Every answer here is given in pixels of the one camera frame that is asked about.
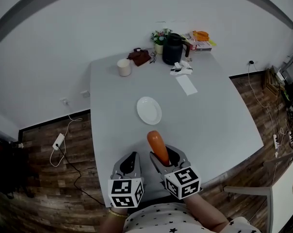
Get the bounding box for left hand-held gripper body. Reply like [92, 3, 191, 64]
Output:
[107, 170, 146, 209]

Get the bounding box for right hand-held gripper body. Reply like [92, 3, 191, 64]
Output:
[158, 161, 202, 200]

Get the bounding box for orange carrot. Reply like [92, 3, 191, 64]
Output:
[146, 130, 171, 167]

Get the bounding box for white plate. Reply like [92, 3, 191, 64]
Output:
[136, 96, 163, 126]

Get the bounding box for person's left forearm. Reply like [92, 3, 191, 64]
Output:
[104, 206, 130, 233]

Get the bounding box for person's right forearm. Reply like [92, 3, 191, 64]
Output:
[184, 192, 231, 233]

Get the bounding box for white star-print top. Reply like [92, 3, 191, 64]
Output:
[123, 202, 261, 233]

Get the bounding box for white power strip on floor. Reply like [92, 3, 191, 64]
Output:
[52, 133, 65, 151]

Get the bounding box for white paper sheet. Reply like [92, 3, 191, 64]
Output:
[175, 74, 198, 97]

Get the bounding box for crumpled white tissue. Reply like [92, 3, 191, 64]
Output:
[170, 60, 194, 77]

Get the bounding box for white cup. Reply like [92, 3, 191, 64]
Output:
[116, 58, 132, 77]

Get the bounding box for dark insulated jug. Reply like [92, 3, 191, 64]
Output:
[162, 33, 191, 66]

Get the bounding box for brown leather pouch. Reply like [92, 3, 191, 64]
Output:
[127, 48, 152, 67]

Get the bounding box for white side desk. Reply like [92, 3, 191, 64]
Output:
[272, 151, 293, 233]

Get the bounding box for red drink bottle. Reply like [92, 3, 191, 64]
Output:
[188, 36, 198, 58]

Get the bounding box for stack of books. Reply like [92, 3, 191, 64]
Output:
[182, 33, 217, 53]

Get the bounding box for black floor equipment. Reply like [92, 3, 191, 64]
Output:
[0, 130, 25, 197]

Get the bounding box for potted flowers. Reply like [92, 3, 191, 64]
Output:
[150, 28, 173, 55]

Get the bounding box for wooden crate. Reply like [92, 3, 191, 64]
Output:
[263, 67, 287, 97]

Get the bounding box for orange cloth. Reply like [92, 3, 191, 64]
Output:
[192, 30, 211, 42]

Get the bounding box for gold bracelet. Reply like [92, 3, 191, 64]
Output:
[108, 208, 129, 219]

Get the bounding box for black floor cable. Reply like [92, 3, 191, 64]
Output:
[56, 146, 106, 206]

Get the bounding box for white adapter cable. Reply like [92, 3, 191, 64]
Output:
[49, 115, 83, 167]

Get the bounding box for long white charging cable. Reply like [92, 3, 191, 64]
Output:
[247, 63, 281, 159]

